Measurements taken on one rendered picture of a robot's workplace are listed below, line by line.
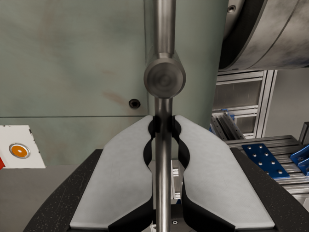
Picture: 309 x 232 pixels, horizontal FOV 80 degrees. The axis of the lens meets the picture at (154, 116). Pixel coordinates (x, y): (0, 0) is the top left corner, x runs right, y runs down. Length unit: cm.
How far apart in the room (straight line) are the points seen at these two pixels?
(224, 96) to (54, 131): 128
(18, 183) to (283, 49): 269
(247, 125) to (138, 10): 150
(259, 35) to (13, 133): 34
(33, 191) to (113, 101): 256
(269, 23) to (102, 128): 24
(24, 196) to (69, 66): 270
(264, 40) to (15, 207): 309
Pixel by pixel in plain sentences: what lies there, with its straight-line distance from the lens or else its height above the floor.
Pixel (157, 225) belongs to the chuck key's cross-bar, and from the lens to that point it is 17.
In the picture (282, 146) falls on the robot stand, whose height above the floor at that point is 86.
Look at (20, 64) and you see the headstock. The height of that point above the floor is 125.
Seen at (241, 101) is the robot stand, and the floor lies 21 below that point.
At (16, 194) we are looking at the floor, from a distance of 290.
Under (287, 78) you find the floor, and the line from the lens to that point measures 186.
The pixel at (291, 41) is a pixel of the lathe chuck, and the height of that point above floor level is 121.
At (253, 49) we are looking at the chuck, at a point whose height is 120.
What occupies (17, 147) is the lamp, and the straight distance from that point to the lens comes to 33.
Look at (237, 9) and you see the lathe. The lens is 31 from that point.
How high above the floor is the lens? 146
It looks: 61 degrees down
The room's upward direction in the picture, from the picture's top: 179 degrees counter-clockwise
